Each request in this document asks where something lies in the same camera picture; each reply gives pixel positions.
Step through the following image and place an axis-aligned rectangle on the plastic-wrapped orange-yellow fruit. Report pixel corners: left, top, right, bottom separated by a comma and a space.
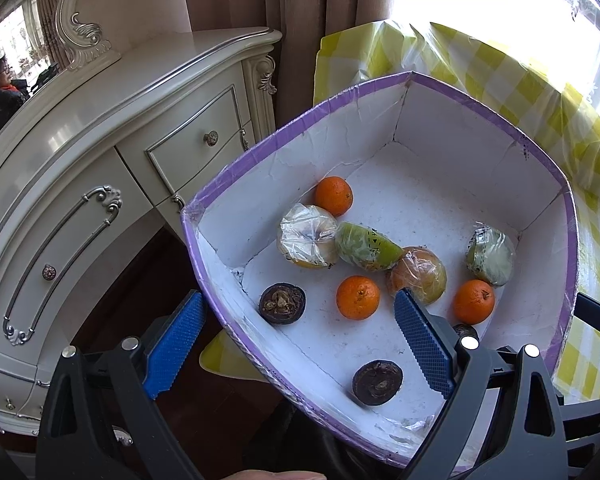
387, 246, 448, 306

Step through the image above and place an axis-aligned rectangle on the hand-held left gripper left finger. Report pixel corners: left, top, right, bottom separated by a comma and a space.
35, 289, 208, 480

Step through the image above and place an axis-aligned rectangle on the plastic-wrapped yellow fruit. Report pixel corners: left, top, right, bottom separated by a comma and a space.
277, 203, 341, 269

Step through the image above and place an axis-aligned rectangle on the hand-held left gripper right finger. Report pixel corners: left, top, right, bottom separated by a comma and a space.
393, 287, 569, 480

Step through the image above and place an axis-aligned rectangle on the plastic-wrapped green fruit white label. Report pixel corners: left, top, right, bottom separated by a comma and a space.
466, 226, 517, 287

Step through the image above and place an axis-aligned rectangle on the purple cardboard box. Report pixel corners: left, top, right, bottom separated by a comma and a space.
180, 71, 580, 472

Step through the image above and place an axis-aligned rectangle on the orange tangerine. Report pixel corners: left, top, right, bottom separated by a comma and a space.
453, 279, 496, 326
336, 275, 381, 321
314, 176, 354, 217

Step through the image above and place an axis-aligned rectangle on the ornate white dresser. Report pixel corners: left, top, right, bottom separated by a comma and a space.
0, 27, 284, 448

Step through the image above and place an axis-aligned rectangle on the person's left hand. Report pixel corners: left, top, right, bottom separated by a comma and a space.
220, 469, 327, 480

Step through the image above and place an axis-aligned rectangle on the pink curtain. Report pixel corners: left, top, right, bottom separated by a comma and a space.
179, 0, 399, 122

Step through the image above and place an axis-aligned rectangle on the yellow checkered tablecloth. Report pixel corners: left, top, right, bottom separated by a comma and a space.
200, 19, 600, 404

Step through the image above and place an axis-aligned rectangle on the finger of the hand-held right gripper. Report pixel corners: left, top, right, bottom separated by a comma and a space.
554, 394, 600, 444
574, 291, 600, 342

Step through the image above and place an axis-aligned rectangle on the ornate white mirror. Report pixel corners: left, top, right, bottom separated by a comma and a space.
0, 0, 124, 142

